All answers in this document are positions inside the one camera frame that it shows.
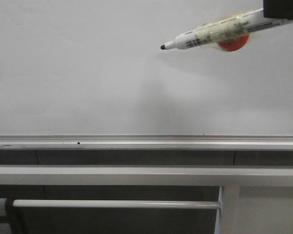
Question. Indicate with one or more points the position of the white whiteboard marker pen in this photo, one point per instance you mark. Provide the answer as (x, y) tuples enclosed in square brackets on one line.
[(232, 26)]

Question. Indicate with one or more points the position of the white round stand bar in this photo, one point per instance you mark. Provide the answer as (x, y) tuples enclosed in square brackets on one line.
[(117, 204)]

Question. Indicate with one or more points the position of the large whiteboard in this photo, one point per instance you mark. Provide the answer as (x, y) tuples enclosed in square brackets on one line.
[(95, 67)]

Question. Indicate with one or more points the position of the red round magnet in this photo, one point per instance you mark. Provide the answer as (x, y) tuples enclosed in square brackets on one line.
[(234, 44)]

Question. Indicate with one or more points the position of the aluminium whiteboard tray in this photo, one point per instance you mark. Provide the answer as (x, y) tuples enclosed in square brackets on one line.
[(147, 142)]

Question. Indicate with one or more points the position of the white stand upright post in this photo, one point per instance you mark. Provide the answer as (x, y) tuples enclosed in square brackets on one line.
[(225, 218)]

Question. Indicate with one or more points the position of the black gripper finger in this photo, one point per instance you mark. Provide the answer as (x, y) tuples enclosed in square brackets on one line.
[(278, 9)]

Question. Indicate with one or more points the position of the black chair part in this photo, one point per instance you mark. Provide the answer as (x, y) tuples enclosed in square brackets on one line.
[(12, 217)]

